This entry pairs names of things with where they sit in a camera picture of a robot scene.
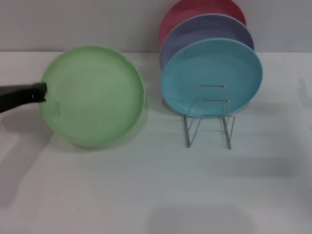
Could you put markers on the cyan plastic plate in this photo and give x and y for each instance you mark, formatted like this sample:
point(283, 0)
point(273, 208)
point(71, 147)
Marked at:
point(207, 68)

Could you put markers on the purple plastic plate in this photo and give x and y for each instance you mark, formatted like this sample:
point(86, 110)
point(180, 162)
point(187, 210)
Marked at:
point(207, 29)

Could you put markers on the red plastic plate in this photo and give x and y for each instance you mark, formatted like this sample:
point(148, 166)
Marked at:
point(195, 9)

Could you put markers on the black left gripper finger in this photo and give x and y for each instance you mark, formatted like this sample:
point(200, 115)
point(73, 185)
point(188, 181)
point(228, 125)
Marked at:
point(22, 96)

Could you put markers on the green plastic plate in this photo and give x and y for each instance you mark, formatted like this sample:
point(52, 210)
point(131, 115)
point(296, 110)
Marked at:
point(97, 97)

